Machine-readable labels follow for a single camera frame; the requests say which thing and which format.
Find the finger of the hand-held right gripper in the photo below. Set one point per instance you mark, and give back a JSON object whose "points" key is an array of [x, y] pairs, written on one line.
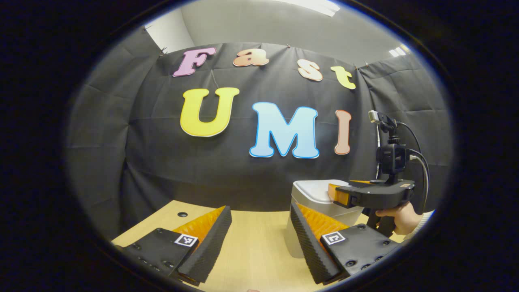
{"points": [[363, 182], [338, 195]]}

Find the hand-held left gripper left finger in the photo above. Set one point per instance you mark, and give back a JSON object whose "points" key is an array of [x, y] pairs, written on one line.
{"points": [[213, 247]]}

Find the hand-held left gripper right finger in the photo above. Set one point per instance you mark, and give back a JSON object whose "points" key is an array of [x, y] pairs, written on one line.
{"points": [[310, 247]]}

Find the white desktop garbage bin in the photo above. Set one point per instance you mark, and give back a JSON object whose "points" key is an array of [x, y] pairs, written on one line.
{"points": [[312, 190]]}

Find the wooden desktop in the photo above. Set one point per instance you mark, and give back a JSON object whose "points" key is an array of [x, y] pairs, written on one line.
{"points": [[259, 251]]}

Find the small ceiling light panel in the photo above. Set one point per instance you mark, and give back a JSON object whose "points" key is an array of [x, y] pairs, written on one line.
{"points": [[398, 51]]}

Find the large ceiling light panel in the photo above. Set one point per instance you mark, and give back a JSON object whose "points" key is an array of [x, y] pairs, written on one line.
{"points": [[312, 6]]}

